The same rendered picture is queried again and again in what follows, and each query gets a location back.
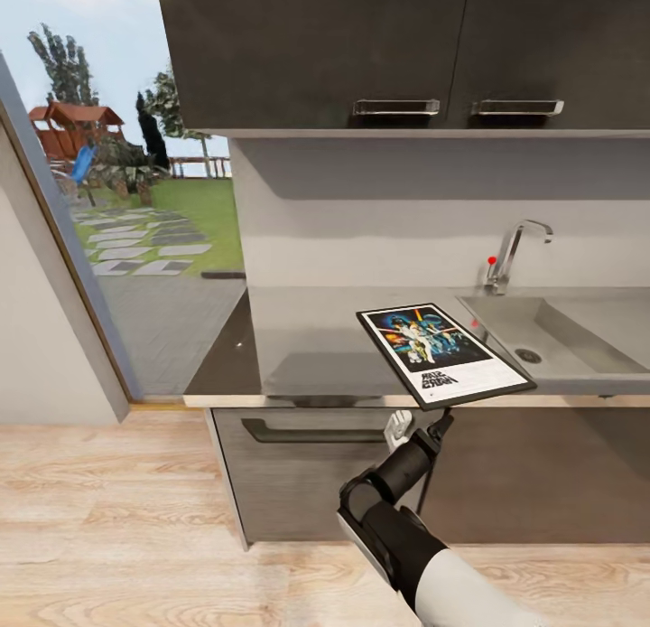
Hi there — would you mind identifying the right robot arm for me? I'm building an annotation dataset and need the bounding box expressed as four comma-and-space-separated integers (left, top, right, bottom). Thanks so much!
337, 409, 559, 627

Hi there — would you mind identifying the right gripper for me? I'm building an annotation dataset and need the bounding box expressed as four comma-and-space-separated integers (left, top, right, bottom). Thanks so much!
388, 415, 454, 489

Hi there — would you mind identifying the poster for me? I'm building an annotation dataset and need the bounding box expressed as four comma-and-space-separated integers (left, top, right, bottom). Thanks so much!
357, 303, 537, 411

